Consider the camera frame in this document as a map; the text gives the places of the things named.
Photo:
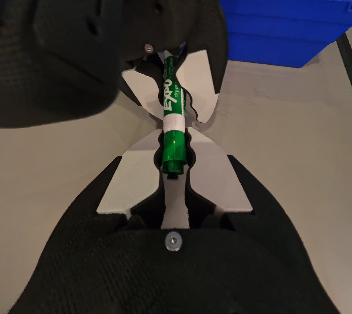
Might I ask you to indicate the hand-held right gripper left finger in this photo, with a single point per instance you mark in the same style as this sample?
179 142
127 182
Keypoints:
132 179

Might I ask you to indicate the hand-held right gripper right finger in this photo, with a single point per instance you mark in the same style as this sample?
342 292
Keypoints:
220 179

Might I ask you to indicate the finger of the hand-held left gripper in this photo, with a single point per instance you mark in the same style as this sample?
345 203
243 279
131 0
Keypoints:
143 88
200 83

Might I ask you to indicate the green dry-erase marker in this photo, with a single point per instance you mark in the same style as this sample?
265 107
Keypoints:
173 149

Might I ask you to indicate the blue plastic bin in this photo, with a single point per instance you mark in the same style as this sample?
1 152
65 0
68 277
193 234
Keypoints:
275 31

